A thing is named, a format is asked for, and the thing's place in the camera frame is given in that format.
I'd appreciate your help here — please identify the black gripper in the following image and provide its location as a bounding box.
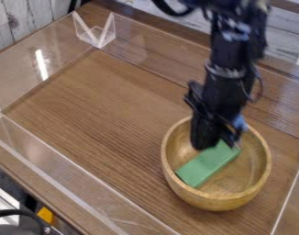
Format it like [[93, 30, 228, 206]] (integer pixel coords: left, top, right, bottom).
[[184, 62, 261, 151]]

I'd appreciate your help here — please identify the brown wooden bowl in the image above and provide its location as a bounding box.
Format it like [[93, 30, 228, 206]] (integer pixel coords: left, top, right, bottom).
[[160, 117, 272, 211]]

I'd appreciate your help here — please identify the green rectangular block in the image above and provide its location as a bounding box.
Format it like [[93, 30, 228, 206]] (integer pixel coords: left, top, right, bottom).
[[175, 140, 241, 188]]

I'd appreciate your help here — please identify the clear acrylic barrier panel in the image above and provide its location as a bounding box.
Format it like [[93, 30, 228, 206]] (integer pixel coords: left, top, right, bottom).
[[0, 109, 180, 235]]

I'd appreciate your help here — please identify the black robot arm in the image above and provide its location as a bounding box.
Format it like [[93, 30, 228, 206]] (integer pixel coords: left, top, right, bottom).
[[152, 0, 269, 151]]

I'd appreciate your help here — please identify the clear acrylic corner bracket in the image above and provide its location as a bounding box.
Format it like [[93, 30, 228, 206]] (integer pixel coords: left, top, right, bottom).
[[72, 12, 116, 49]]

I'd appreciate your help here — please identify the yellow and black device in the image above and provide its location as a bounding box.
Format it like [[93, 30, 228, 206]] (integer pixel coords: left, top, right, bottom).
[[37, 207, 72, 235]]

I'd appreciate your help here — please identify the black cable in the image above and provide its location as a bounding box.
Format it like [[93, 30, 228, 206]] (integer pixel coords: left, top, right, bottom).
[[0, 209, 47, 235]]

